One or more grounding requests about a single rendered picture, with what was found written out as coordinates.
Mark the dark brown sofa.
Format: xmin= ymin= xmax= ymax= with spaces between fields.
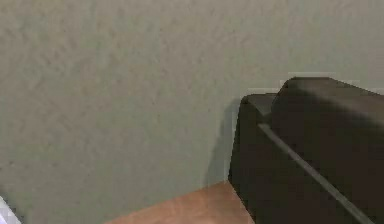
xmin=228 ymin=76 xmax=384 ymax=224

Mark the white furniture corner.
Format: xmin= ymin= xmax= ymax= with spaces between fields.
xmin=0 ymin=195 xmax=22 ymax=224

